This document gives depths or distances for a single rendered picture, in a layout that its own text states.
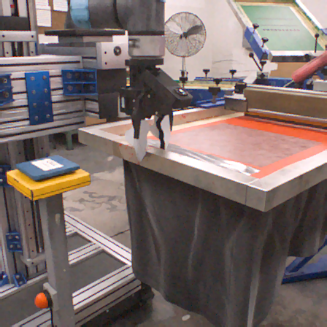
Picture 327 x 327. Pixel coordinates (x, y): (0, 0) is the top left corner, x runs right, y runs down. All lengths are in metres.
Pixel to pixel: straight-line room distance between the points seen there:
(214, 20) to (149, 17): 6.07
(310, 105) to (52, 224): 0.82
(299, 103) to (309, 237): 0.42
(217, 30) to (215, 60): 0.51
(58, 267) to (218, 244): 0.37
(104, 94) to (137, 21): 0.65
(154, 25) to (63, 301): 0.64
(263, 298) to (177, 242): 0.24
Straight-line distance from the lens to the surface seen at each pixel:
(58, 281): 0.89
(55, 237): 0.83
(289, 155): 0.91
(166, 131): 0.79
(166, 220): 0.93
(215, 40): 6.75
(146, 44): 0.73
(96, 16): 0.78
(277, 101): 1.25
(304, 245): 1.03
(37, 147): 1.49
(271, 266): 0.90
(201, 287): 0.96
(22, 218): 1.55
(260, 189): 0.60
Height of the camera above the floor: 1.21
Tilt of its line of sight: 18 degrees down
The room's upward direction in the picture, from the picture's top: straight up
